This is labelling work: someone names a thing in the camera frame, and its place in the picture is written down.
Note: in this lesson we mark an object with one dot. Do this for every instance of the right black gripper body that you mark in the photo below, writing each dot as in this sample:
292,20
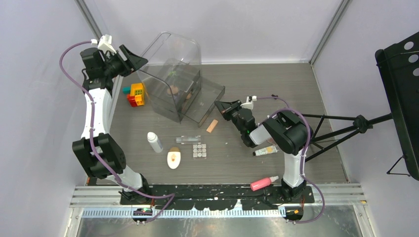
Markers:
233,115

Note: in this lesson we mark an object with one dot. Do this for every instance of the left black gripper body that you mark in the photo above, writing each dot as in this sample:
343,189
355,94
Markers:
115,66

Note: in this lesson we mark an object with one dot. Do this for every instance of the clear acrylic drawer organizer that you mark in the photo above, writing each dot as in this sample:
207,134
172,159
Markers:
172,60

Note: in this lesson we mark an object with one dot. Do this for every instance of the pink round powder puff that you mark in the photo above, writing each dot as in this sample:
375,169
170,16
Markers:
173,90

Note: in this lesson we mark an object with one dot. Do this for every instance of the eyeshadow palette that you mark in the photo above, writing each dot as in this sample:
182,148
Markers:
272,142

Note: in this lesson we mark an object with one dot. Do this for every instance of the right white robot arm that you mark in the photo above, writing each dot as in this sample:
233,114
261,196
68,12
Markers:
287,128

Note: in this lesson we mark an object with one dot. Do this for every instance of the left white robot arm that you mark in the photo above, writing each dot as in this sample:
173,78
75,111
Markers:
98,153

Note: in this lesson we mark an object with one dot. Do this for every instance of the peach concealer stick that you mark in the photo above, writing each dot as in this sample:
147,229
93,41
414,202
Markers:
212,126

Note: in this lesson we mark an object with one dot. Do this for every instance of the colourful toy block stack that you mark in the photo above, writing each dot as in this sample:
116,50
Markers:
135,94

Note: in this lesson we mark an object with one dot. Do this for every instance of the small printed cream tube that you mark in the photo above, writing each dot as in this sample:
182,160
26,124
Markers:
265,151

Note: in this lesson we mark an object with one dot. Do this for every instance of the grey square sample palette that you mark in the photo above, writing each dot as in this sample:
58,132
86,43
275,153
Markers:
199,151

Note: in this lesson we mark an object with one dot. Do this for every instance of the clear small bottle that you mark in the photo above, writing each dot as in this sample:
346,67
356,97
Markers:
184,140

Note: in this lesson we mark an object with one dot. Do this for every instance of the pink spray bottle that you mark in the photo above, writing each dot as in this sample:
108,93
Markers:
262,183

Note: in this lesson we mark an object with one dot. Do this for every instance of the white oval compact case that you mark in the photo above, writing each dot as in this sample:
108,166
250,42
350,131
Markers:
174,157

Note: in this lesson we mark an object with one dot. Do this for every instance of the white cylindrical bottle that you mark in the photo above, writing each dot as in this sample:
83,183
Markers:
154,142

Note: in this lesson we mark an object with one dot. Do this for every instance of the black tripod stand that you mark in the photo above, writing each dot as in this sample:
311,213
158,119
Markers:
360,125

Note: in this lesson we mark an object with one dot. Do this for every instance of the black perforated panel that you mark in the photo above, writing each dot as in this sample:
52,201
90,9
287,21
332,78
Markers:
399,71

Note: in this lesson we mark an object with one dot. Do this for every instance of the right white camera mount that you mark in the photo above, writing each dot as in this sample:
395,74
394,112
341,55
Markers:
248,104

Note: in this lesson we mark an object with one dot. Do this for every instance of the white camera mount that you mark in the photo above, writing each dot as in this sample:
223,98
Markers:
104,44
248,104

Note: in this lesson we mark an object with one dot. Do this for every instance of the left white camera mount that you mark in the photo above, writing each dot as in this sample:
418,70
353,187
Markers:
104,44

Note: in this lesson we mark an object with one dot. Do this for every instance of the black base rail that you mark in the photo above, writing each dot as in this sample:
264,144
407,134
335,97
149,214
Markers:
216,197

